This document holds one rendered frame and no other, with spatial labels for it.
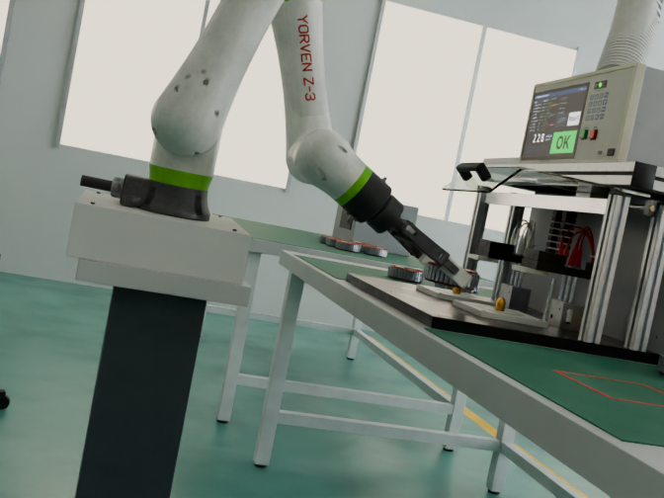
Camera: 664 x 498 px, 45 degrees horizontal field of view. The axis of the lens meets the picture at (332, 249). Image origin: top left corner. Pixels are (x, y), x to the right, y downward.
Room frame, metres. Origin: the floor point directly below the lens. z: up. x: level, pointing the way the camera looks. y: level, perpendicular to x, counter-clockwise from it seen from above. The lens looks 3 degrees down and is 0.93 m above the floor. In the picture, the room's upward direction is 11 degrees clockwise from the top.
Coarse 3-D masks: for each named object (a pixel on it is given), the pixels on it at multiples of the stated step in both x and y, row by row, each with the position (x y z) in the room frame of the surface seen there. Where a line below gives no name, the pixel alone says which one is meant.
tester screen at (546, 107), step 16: (544, 96) 1.96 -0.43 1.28; (560, 96) 1.88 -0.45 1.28; (576, 96) 1.81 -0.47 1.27; (544, 112) 1.95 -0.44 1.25; (560, 112) 1.87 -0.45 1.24; (544, 128) 1.93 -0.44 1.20; (560, 128) 1.85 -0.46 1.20; (576, 128) 1.78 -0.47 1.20; (528, 144) 2.00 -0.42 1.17; (544, 144) 1.91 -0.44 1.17
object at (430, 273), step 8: (432, 264) 1.60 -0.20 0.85; (424, 272) 1.61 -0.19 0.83; (432, 272) 1.59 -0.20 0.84; (440, 272) 1.57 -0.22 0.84; (472, 272) 1.58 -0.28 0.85; (432, 280) 1.59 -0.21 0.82; (440, 280) 1.57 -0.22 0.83; (448, 280) 1.57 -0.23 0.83; (472, 280) 1.58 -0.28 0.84; (472, 288) 1.59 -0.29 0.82
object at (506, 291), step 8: (504, 288) 1.95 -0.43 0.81; (512, 288) 1.91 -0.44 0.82; (520, 288) 1.91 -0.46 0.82; (504, 296) 1.94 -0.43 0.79; (512, 296) 1.91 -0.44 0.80; (520, 296) 1.91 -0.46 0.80; (528, 296) 1.92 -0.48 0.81; (512, 304) 1.91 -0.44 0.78; (520, 304) 1.91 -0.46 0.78; (528, 304) 1.92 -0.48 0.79
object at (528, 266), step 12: (528, 252) 1.71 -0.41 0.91; (540, 252) 1.66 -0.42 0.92; (528, 264) 1.69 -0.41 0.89; (540, 264) 1.66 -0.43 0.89; (552, 264) 1.67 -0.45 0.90; (564, 264) 1.67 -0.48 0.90; (564, 276) 1.73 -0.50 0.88; (576, 276) 1.68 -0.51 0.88; (588, 276) 1.68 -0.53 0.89; (564, 288) 1.73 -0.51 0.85; (576, 288) 1.69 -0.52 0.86; (564, 300) 1.71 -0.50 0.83
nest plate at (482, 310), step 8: (456, 304) 1.71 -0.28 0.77; (464, 304) 1.67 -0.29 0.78; (472, 304) 1.69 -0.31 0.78; (480, 304) 1.73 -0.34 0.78; (472, 312) 1.62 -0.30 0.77; (480, 312) 1.59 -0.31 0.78; (488, 312) 1.59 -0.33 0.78; (496, 312) 1.61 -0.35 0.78; (504, 312) 1.65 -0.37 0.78; (512, 312) 1.69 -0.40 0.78; (520, 312) 1.72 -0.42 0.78; (504, 320) 1.60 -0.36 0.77; (512, 320) 1.61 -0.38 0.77; (520, 320) 1.61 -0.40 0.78; (528, 320) 1.61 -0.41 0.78; (536, 320) 1.62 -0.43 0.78
